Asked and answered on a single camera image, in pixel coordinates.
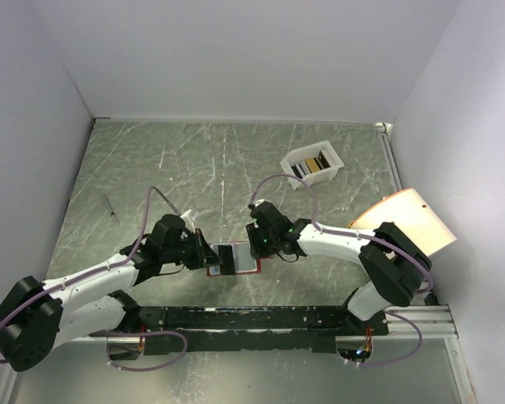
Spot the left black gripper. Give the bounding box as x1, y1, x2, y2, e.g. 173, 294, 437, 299
162, 227, 224, 269

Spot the black credit card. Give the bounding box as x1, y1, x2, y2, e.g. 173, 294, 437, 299
234, 242, 257, 273
218, 244, 235, 276

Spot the red leather card holder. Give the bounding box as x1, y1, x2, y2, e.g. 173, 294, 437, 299
206, 241, 262, 277

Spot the white plastic card tray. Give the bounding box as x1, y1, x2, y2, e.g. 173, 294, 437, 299
280, 141, 344, 185

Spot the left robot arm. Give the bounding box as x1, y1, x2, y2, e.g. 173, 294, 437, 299
0, 214, 220, 372

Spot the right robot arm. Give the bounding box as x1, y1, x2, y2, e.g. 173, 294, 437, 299
246, 200, 431, 335

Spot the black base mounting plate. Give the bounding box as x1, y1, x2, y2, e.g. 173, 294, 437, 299
134, 305, 391, 357

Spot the small grey metal rod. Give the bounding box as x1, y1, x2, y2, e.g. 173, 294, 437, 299
102, 194, 120, 225

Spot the white orange lamp shade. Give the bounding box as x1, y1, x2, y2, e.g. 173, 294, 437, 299
349, 189, 457, 257

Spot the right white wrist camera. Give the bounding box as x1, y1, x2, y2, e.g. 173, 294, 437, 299
247, 199, 266, 210

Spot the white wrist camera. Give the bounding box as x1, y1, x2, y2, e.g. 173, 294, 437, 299
247, 199, 266, 210
180, 208, 199, 231

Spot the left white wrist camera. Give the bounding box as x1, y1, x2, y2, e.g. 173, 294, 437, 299
180, 208, 199, 231

